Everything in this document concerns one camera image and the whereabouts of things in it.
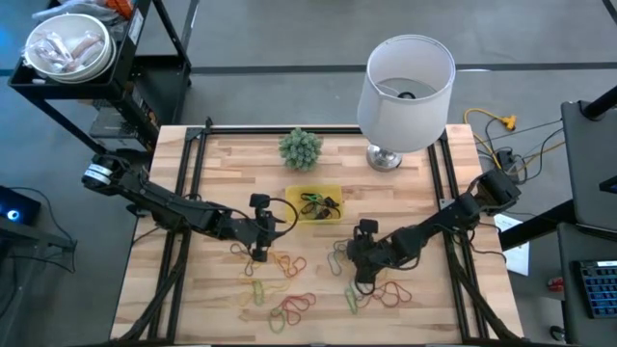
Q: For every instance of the white shade table lamp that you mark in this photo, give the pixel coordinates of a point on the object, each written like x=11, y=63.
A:
x=400, y=120

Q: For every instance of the yellow plastic bin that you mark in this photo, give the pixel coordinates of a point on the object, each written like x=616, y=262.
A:
x=291, y=215

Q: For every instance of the keyboard with coloured keys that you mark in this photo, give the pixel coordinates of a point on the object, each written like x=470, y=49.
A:
x=600, y=289

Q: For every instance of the purple rubber band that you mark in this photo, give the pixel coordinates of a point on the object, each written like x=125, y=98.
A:
x=360, y=299

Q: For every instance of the black equipment box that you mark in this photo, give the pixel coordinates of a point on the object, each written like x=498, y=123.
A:
x=113, y=126

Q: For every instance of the yellow rubber band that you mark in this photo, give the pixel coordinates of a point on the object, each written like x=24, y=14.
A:
x=243, y=302

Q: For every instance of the white paper sheet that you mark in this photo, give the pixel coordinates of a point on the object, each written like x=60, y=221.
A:
x=517, y=255

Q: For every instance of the black keyboard desk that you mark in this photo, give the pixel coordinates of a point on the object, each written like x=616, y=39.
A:
x=571, y=299

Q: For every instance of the black power adapter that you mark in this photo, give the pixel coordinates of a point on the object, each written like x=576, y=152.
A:
x=505, y=158

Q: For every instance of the black pole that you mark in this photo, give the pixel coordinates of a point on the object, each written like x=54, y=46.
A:
x=600, y=102

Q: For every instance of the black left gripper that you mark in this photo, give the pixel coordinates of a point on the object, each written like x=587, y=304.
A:
x=253, y=229

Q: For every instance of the black aluminium extrusion frame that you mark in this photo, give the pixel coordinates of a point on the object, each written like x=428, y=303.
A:
x=289, y=130

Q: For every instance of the thick black rubber band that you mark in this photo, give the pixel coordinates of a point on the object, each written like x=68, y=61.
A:
x=330, y=201
x=322, y=214

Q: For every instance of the grey rubber band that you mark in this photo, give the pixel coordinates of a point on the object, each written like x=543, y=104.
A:
x=232, y=248

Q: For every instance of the small red object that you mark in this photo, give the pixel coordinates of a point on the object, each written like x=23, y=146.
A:
x=555, y=284

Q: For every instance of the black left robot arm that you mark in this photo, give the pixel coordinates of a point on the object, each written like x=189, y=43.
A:
x=159, y=205

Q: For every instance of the green artificial succulent ball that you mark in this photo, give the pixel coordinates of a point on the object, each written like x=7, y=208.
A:
x=300, y=149

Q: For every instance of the black metal bar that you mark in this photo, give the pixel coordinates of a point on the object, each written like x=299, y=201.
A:
x=535, y=226

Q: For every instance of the black computer with blue light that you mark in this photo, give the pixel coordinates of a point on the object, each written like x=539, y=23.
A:
x=14, y=207

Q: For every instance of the orange packet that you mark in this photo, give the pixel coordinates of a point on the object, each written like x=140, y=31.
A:
x=119, y=5

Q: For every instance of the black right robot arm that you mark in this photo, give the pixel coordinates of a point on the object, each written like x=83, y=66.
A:
x=443, y=219

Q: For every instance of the white bowl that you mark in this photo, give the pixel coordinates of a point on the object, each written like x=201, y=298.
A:
x=111, y=60
x=70, y=24

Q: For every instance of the black utility cart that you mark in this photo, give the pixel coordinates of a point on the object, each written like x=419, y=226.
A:
x=159, y=82

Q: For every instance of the lime green rubber band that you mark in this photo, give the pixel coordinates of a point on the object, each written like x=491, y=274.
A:
x=311, y=197

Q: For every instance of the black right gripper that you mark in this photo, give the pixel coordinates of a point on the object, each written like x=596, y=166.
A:
x=378, y=253

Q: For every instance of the clear plastic bag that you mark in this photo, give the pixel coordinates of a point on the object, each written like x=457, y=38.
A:
x=72, y=9

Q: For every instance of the plastic wrapped snack pack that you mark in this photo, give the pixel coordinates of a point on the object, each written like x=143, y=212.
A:
x=45, y=50
x=87, y=44

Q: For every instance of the large thin black rubber band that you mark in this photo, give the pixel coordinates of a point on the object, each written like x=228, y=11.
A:
x=303, y=208

